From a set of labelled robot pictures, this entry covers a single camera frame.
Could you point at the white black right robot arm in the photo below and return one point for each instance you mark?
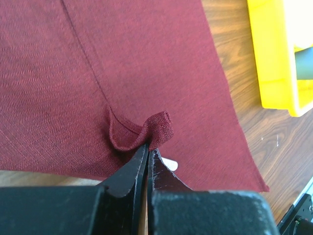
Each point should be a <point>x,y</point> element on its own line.
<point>299,218</point>

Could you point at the silver table knife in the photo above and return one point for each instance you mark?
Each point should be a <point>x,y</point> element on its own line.
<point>171,164</point>

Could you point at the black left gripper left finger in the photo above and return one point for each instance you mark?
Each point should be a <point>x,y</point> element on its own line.
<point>112,207</point>

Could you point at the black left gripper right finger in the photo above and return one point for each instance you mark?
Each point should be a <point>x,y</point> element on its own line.
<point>176,209</point>

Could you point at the blue plastic cup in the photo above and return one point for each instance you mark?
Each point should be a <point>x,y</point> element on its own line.
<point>304,64</point>

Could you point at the yellow plastic tray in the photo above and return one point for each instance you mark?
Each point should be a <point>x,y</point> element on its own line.
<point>279,29</point>

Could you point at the dark red cloth napkin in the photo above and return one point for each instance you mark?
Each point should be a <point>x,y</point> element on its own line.
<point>85,83</point>

